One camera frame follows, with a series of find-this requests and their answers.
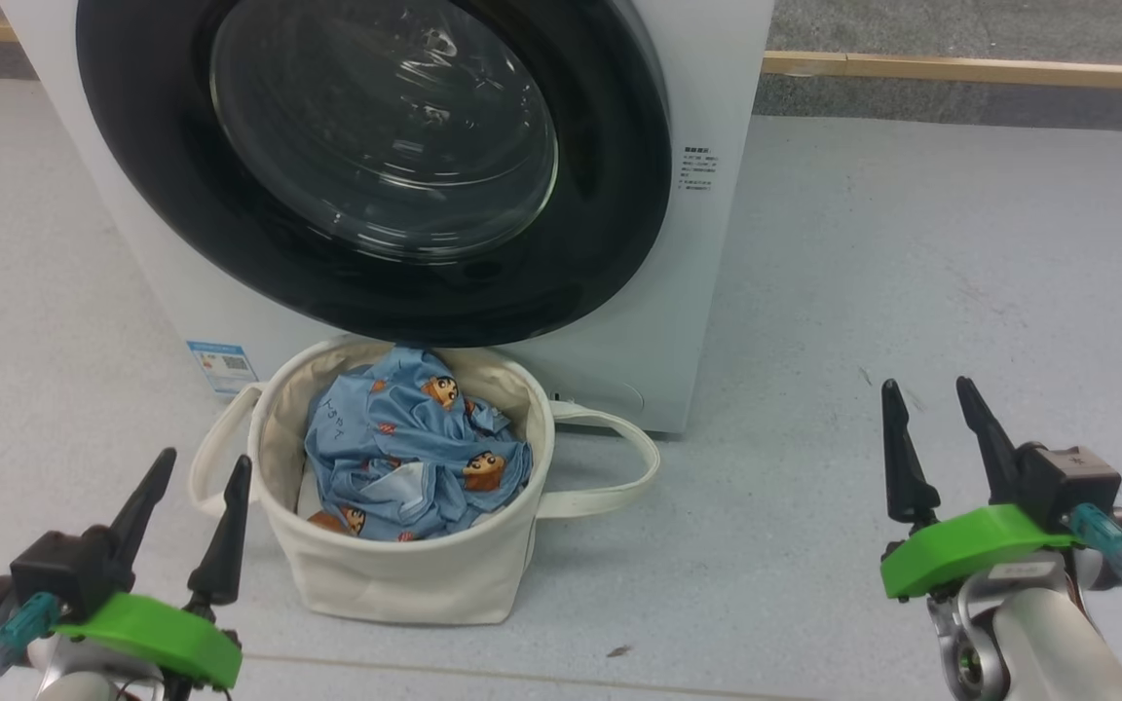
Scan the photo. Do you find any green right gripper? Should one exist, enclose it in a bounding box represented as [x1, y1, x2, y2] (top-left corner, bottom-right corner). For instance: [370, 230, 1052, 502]
[879, 376, 1083, 600]

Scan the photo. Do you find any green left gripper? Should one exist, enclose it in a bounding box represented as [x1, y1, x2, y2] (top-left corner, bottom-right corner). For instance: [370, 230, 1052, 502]
[53, 447, 254, 690]

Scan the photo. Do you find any blue cartoon print garment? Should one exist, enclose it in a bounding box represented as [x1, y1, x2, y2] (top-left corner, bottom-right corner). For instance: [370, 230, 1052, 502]
[304, 346, 535, 542]

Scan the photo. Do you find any black round glass washer door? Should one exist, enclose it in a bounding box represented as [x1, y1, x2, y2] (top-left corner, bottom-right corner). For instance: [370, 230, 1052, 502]
[75, 0, 674, 349]

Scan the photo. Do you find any cream canvas laundry basket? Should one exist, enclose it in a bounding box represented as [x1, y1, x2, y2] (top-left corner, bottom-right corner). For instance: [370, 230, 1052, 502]
[189, 336, 661, 626]

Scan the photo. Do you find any white front-load washing machine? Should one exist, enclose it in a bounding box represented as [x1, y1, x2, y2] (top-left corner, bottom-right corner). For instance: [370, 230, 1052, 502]
[0, 0, 776, 435]

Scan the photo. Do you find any blue energy label sticker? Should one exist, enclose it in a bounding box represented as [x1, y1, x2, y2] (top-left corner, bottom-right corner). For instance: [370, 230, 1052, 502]
[186, 340, 259, 397]

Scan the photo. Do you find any small printed text label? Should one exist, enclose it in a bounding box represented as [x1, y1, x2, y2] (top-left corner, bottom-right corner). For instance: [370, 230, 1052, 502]
[682, 146, 724, 192]

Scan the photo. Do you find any wooden baseboard strip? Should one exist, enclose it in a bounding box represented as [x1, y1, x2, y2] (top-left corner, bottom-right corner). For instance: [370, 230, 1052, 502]
[0, 18, 1122, 94]

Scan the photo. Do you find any teal right cable connector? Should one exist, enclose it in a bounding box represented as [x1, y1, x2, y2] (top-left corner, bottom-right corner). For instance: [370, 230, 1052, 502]
[1067, 503, 1122, 575]

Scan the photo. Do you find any teal cable connector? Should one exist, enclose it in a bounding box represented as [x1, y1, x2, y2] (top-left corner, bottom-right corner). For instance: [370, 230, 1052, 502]
[1067, 503, 1122, 575]
[0, 592, 63, 675]

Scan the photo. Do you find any teal left cable connector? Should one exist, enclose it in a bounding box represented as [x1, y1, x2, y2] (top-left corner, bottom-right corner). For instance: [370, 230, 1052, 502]
[0, 592, 63, 675]

